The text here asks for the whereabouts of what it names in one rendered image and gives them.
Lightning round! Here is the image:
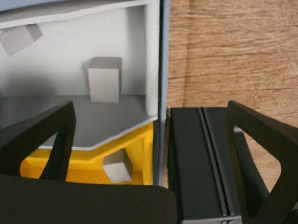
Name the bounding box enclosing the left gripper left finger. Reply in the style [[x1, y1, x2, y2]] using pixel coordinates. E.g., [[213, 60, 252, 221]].
[[0, 101, 76, 181]]

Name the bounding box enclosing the yellow open bin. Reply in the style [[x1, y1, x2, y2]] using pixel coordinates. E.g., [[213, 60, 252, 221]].
[[20, 121, 153, 185]]

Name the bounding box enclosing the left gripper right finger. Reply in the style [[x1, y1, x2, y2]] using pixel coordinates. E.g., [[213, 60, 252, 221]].
[[225, 100, 298, 224]]

